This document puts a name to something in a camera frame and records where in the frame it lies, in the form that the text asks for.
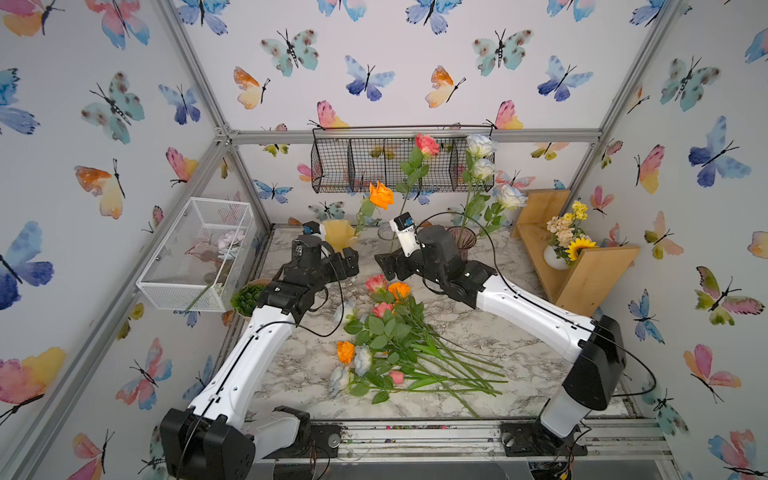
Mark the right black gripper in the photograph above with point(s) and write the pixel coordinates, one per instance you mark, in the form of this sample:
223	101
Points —
395	261

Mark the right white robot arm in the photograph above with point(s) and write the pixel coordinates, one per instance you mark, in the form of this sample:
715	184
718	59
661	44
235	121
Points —
593	347

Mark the black wire wall basket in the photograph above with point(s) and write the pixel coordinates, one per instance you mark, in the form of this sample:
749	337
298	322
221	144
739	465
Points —
346	160

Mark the pink rose lower small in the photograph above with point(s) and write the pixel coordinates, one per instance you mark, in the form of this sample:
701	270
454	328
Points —
397	377

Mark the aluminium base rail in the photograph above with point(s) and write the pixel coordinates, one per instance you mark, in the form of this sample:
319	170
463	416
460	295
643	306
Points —
465	440

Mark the green succulent in pink pot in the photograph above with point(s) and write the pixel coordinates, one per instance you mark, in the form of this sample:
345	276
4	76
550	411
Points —
245	300

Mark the pink rose pile top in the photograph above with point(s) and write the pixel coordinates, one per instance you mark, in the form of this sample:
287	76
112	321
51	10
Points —
377	284

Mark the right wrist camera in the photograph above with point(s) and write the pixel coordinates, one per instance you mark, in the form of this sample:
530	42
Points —
404	229

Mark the wooden corner shelf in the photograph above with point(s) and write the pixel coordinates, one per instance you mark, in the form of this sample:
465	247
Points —
582	287

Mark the clear ribbed glass vase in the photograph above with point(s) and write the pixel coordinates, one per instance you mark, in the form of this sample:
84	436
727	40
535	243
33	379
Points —
386	233

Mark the sunflower bouquet in white vase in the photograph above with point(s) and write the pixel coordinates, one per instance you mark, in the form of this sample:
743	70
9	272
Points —
567	238

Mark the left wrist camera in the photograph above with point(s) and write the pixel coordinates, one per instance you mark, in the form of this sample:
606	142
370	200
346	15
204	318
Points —
313	228

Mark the purple ribbed glass vase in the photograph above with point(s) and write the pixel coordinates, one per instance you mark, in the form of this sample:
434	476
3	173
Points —
465	240

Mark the yellow wavy glass vase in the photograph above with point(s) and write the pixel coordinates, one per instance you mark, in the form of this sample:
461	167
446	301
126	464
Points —
340	234

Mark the white mesh wall basket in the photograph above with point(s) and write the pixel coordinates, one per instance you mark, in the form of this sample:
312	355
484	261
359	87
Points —
199	260

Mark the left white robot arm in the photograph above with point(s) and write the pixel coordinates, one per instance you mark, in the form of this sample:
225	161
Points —
206	440

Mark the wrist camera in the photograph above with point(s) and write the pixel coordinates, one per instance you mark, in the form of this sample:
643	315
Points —
404	229
313	228

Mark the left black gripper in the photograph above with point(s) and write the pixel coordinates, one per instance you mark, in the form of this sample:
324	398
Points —
343	269

